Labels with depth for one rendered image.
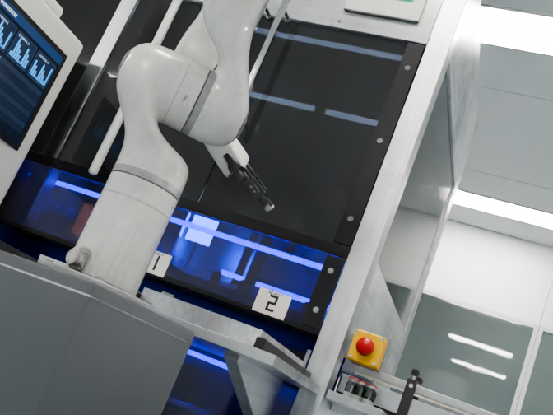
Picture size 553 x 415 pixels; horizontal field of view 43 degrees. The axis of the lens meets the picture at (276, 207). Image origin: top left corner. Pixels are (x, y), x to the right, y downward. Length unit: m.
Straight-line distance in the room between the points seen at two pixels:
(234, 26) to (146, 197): 0.32
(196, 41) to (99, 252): 0.47
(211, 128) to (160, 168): 0.12
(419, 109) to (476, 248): 4.74
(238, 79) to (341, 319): 0.69
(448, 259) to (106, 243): 5.52
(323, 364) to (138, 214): 0.69
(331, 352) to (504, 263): 4.92
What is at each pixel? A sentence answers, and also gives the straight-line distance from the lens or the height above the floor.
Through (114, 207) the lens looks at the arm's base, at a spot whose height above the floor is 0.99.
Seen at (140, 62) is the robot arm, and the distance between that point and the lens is 1.18.
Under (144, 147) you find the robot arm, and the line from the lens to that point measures 1.14.
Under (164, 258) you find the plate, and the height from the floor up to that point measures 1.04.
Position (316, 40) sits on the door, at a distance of 1.99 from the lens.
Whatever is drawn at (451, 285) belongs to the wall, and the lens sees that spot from 6.41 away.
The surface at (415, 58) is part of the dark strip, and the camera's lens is 1.90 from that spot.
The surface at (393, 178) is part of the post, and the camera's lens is 1.74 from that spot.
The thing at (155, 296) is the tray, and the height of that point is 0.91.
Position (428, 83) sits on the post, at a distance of 1.85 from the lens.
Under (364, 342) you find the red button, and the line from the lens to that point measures 1.59.
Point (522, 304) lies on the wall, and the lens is 6.38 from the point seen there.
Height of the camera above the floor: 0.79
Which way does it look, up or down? 15 degrees up
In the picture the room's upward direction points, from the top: 22 degrees clockwise
